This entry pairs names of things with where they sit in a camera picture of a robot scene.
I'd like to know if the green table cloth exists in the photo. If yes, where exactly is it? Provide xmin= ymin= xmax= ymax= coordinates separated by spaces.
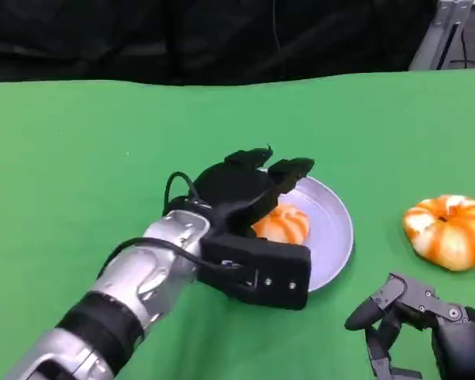
xmin=0 ymin=67 xmax=475 ymax=380

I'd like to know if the lilac plate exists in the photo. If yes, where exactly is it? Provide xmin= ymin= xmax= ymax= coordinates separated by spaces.
xmin=256 ymin=168 xmax=356 ymax=294

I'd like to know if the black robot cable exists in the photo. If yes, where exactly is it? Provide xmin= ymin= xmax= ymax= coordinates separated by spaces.
xmin=165 ymin=170 xmax=202 ymax=217
xmin=97 ymin=236 xmax=242 ymax=279

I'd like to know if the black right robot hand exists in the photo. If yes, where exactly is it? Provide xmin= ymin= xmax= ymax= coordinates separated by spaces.
xmin=344 ymin=272 xmax=475 ymax=380

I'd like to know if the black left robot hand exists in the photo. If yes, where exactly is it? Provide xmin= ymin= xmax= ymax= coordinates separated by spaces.
xmin=188 ymin=144 xmax=316 ymax=240

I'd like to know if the black backdrop cloth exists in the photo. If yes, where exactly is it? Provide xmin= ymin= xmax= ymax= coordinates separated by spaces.
xmin=0 ymin=0 xmax=440 ymax=86

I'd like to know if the grey metal stand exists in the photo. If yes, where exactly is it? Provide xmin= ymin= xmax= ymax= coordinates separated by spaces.
xmin=409 ymin=0 xmax=466 ymax=71

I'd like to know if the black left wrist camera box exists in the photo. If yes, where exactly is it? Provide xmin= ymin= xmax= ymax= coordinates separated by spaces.
xmin=197 ymin=232 xmax=312 ymax=311

